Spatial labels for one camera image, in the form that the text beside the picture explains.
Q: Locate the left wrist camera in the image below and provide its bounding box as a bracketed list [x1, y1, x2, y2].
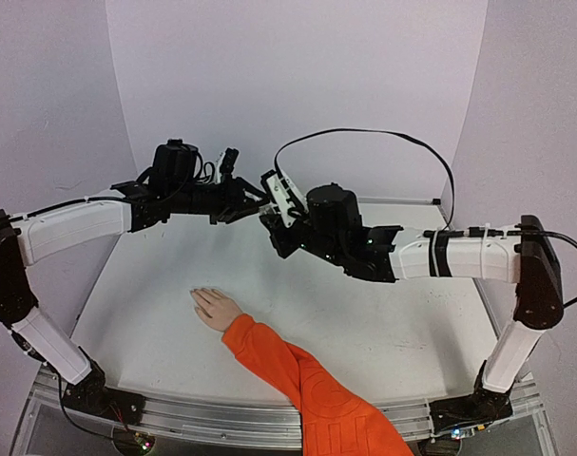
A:
[214, 148, 240, 184]

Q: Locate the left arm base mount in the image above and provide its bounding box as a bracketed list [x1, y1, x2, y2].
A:
[61, 360, 145, 426]

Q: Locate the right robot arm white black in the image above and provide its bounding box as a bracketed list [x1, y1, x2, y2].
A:
[260, 175, 564, 393]

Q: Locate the orange sleeve forearm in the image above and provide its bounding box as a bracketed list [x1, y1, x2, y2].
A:
[222, 314, 413, 455]

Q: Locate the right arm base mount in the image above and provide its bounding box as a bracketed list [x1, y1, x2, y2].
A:
[430, 372, 512, 437]

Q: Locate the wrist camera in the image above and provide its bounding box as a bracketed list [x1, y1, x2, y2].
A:
[214, 148, 240, 184]
[260, 169, 308, 228]

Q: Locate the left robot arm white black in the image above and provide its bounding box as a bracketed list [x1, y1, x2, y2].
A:
[0, 139, 268, 415]

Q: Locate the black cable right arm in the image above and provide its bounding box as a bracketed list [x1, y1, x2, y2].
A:
[274, 127, 456, 229]

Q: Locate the mannequin hand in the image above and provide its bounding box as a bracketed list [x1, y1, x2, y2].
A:
[190, 288, 242, 333]

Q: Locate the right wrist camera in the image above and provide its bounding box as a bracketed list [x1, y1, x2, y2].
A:
[260, 169, 308, 228]

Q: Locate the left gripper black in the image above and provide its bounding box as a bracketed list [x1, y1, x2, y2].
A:
[171, 173, 270, 225]

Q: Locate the clear nail polish bottle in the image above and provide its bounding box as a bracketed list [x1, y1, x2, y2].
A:
[259, 203, 276, 216]

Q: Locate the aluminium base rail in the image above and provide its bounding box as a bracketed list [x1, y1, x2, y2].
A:
[10, 368, 557, 455]

